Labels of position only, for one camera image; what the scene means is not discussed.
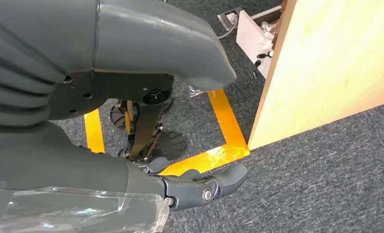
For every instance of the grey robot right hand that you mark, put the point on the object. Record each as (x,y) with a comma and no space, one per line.
(66,160)

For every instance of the black key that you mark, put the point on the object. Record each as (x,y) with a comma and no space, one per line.
(262,55)

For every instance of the black robot leg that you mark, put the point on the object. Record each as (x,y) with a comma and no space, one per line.
(114,90)

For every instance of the robot right arm ribbed sleeve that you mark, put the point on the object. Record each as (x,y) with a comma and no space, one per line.
(18,64)

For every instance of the yellow floor tape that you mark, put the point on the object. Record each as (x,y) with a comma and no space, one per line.
(224,122)

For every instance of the small grey floor scrap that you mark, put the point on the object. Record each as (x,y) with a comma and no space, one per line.
(264,202)

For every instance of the metal floor socket box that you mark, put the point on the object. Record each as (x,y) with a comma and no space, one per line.
(225,19)

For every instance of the white drawer unit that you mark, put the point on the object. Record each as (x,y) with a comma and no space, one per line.
(249,38)

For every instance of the white items in drawer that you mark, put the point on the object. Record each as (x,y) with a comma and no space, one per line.
(268,40)

